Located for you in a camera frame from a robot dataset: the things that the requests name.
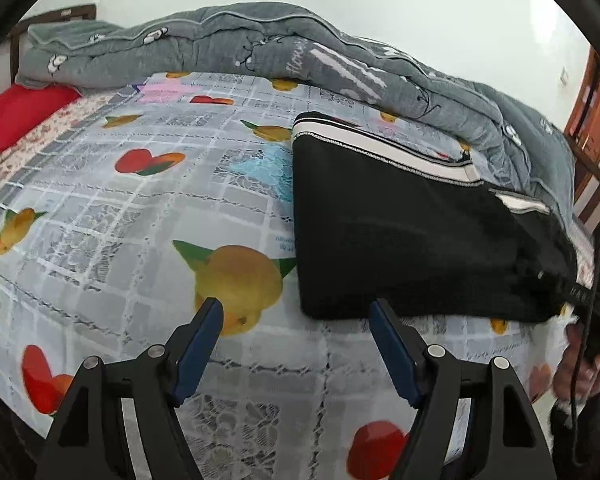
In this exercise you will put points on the red pillow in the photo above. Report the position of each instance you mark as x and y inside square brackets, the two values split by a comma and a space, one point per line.
[15, 112]

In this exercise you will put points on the grey floral quilt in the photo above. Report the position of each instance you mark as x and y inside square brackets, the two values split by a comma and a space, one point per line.
[230, 45]

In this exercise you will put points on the brown wooden door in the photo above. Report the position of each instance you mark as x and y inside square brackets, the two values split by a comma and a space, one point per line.
[587, 105]

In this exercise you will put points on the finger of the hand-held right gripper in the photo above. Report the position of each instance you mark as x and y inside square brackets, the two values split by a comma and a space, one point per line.
[569, 292]

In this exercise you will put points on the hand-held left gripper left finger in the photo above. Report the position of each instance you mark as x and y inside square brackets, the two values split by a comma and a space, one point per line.
[200, 350]

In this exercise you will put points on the person's right hand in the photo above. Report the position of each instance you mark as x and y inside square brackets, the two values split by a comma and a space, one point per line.
[587, 377]

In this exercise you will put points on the black pants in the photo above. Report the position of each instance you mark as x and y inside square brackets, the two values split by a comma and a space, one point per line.
[404, 240]

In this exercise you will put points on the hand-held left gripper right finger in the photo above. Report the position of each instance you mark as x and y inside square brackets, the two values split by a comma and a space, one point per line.
[394, 355]

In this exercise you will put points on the fruit print plastic sheet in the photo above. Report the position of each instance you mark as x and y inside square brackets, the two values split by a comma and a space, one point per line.
[130, 260]

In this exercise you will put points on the person's right forearm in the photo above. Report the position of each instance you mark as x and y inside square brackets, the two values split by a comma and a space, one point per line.
[592, 435]

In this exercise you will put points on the white wall switch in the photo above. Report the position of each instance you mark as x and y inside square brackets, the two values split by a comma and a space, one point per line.
[562, 76]

